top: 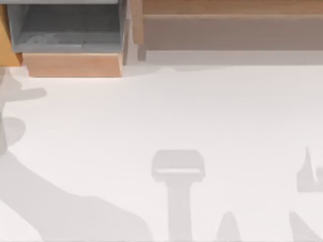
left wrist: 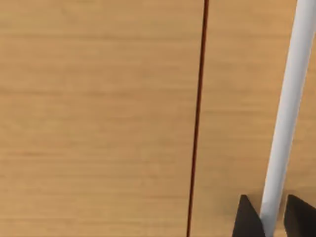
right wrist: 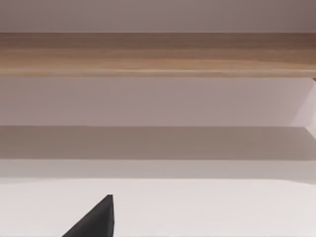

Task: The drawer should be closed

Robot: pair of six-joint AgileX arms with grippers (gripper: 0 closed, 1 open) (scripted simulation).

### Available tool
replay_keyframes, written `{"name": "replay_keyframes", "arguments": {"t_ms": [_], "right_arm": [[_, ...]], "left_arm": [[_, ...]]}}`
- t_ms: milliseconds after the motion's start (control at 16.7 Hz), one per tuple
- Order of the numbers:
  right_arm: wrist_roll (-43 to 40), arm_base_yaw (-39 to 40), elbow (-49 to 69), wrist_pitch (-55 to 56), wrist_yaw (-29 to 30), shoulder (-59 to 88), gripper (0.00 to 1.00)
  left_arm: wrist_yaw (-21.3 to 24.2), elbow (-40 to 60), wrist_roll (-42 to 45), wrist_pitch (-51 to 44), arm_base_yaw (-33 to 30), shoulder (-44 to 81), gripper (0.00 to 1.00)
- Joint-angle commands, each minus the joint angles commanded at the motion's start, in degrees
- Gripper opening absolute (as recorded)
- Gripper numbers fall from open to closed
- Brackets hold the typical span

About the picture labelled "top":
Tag pulled-out drawer with grey inside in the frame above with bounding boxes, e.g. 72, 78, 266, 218
5, 0, 130, 67

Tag wooden open shelf unit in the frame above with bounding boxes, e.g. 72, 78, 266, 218
129, 0, 323, 62

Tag wooden cupboard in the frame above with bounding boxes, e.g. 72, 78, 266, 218
0, 4, 23, 67

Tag pale wooden drawer front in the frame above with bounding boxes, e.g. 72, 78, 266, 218
22, 52, 124, 78

